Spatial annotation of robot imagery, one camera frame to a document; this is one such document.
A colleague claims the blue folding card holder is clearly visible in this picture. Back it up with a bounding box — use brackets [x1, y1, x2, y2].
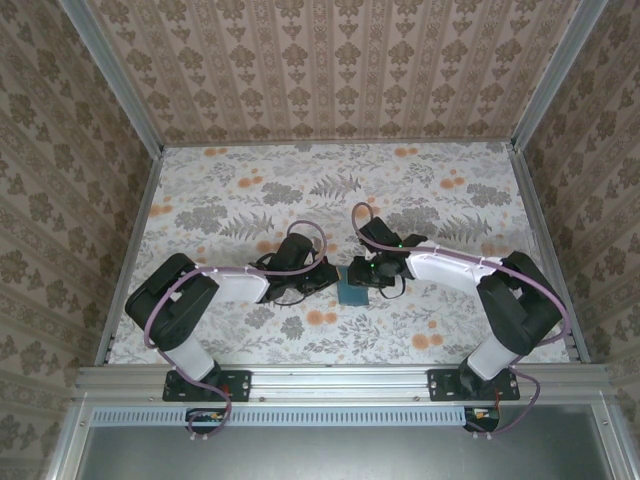
[335, 266, 371, 307]

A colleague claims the floral patterned table mat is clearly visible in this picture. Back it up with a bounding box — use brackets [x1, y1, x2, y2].
[107, 141, 571, 366]

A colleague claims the black connector box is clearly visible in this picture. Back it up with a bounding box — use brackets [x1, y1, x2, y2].
[462, 405, 502, 434]
[185, 407, 227, 434]

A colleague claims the grey sheet metal panel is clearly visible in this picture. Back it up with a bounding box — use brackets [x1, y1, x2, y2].
[74, 427, 609, 480]

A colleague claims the left gripper thin black wire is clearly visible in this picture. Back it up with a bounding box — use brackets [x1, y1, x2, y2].
[272, 288, 307, 308]

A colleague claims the gripper thin black wire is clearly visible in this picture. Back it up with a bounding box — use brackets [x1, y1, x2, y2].
[272, 288, 307, 308]
[379, 277, 407, 302]

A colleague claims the right gripper thin black wire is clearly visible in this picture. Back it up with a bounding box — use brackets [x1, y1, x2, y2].
[379, 277, 407, 302]

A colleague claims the aluminium cross rail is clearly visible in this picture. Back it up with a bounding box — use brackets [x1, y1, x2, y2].
[74, 364, 614, 401]

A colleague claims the slotted pale cable duct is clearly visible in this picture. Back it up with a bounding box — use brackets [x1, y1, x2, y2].
[92, 405, 471, 427]

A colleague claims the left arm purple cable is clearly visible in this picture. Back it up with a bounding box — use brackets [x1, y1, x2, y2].
[142, 219, 330, 445]

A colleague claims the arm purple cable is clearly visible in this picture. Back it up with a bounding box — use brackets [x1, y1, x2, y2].
[142, 219, 330, 445]
[351, 201, 572, 441]

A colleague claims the aluminium side rail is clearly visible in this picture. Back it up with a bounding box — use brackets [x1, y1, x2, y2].
[94, 145, 167, 369]
[505, 142, 592, 366]

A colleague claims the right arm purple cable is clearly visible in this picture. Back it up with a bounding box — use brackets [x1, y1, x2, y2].
[351, 201, 572, 441]

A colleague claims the aluminium corner post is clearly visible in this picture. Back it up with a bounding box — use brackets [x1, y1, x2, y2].
[59, 0, 166, 156]
[509, 0, 611, 154]

